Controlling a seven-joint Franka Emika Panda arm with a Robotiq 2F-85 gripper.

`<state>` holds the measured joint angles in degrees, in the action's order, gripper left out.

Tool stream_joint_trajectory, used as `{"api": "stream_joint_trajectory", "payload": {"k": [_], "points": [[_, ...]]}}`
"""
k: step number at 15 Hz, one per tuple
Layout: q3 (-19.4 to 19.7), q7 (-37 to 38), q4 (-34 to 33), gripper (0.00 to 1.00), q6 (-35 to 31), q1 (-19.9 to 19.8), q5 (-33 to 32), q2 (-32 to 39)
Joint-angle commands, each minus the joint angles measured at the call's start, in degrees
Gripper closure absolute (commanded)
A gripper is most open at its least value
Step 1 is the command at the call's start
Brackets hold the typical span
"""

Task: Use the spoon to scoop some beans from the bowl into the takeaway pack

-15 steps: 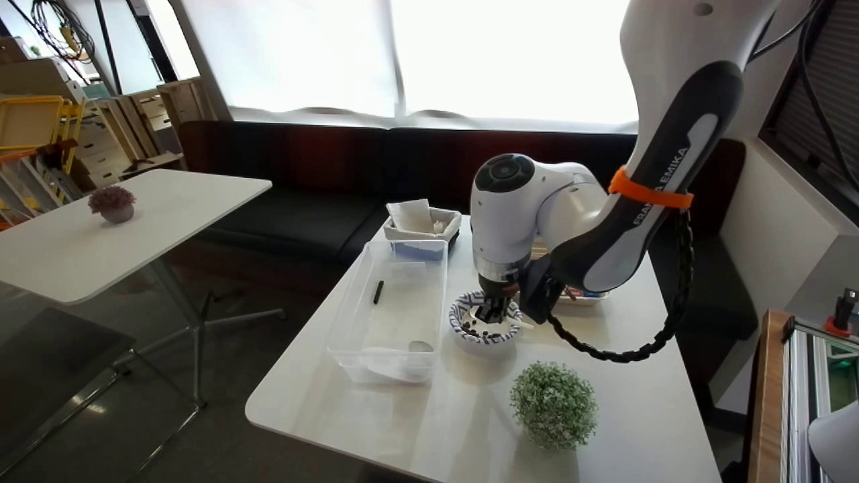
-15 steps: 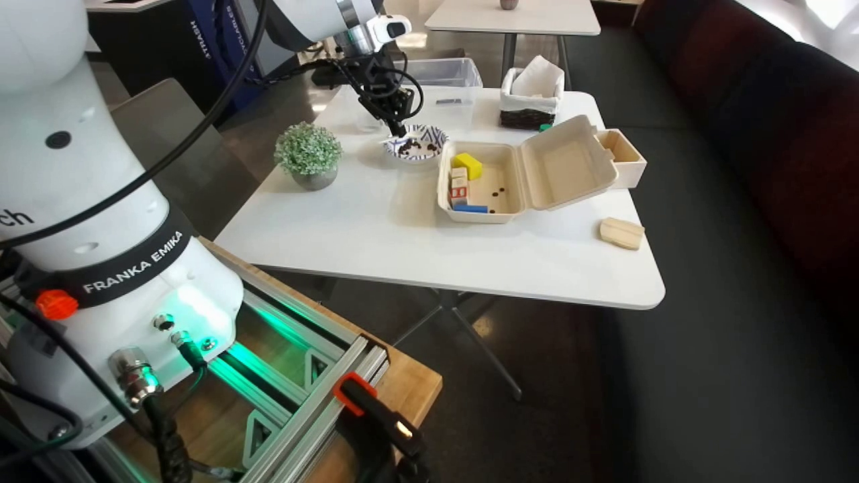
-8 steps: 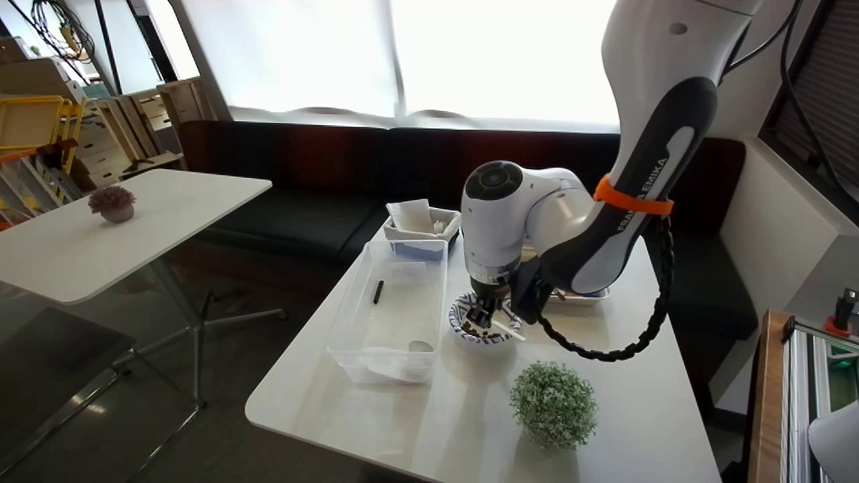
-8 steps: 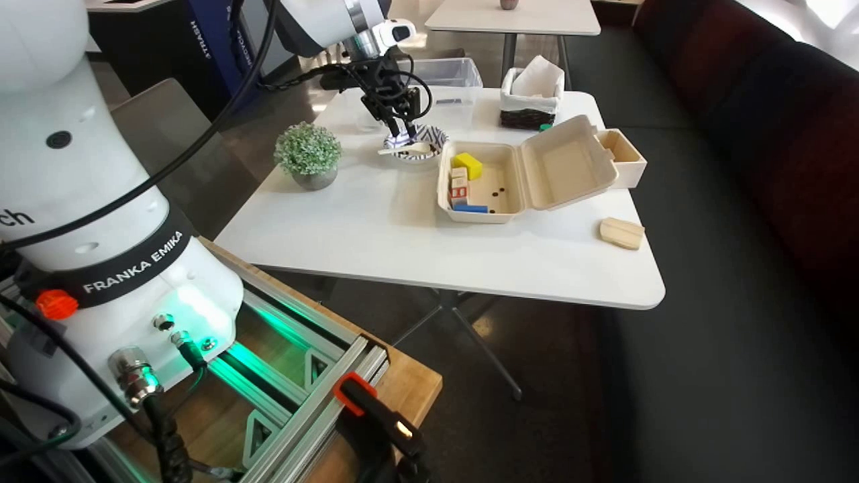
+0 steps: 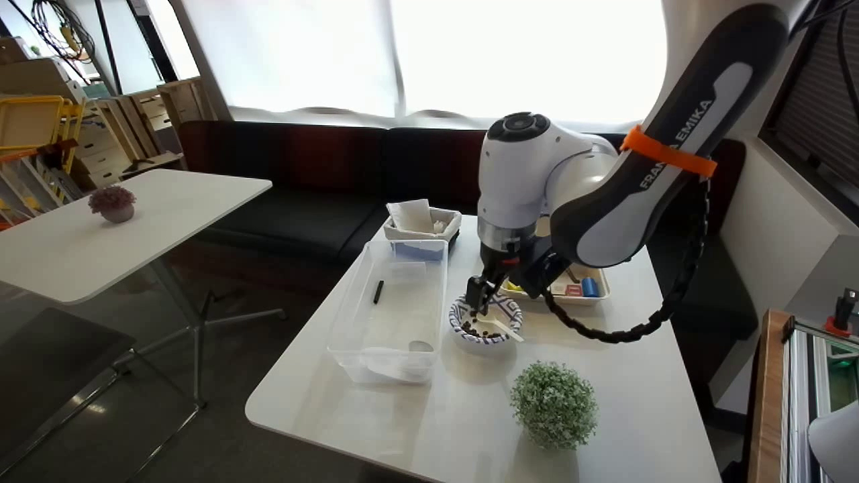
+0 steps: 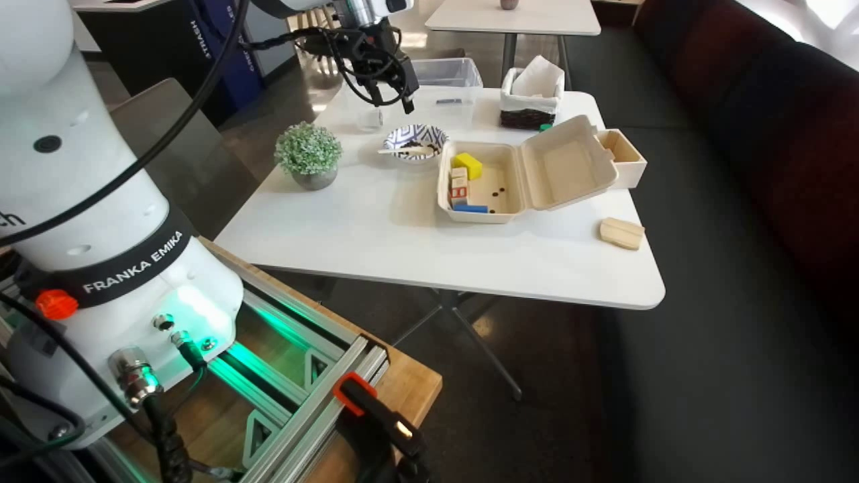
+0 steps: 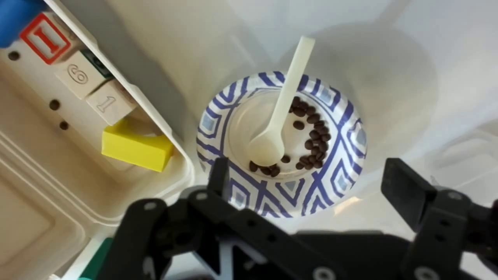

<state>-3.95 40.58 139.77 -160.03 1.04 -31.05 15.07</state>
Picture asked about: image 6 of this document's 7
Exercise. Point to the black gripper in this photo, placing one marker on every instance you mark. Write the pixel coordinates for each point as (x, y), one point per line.
(388, 58)

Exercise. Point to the cream plastic spoon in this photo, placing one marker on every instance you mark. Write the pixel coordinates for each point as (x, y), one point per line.
(398, 152)

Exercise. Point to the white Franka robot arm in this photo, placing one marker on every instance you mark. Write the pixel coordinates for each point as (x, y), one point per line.
(90, 198)

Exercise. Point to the blue patterned paper bowl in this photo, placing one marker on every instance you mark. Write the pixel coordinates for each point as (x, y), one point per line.
(421, 139)

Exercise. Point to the few loose dark beans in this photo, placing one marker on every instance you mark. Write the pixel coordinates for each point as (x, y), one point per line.
(497, 190)

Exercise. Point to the beige clamshell takeaway pack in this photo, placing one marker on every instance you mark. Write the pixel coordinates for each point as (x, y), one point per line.
(553, 165)

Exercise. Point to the clear plastic cup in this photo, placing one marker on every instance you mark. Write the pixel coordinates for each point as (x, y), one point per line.
(371, 120)

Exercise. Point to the clear plastic storage container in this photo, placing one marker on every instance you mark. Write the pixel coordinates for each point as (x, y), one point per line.
(451, 84)

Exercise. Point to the yellow block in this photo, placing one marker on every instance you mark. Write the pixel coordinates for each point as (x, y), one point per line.
(468, 165)

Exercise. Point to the small green potted plant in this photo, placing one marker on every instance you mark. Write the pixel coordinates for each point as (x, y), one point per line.
(307, 153)

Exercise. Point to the blue block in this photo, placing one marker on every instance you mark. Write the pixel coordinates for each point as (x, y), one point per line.
(470, 208)

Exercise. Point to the white tissue box holder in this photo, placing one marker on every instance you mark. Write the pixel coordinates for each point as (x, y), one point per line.
(533, 97)

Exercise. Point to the white background table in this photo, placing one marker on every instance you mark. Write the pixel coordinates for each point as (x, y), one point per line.
(511, 18)

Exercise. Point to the blue cabinet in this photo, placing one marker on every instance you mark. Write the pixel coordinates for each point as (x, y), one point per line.
(225, 43)

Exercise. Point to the small open wooden box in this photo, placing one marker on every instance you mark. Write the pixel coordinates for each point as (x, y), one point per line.
(623, 157)

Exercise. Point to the rounded wooden block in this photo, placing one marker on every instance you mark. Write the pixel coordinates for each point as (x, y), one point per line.
(622, 231)

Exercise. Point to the wooden base board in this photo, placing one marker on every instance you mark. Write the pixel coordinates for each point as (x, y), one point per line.
(411, 385)

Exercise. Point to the orange black clamp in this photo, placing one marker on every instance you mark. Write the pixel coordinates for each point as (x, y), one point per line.
(371, 411)

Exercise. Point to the dark sofa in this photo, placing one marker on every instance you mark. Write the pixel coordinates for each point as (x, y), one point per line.
(768, 136)

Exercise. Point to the metal table leg frame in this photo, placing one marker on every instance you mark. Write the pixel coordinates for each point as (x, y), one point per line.
(457, 322)

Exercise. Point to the aluminium profile frame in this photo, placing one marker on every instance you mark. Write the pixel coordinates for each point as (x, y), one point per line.
(296, 385)

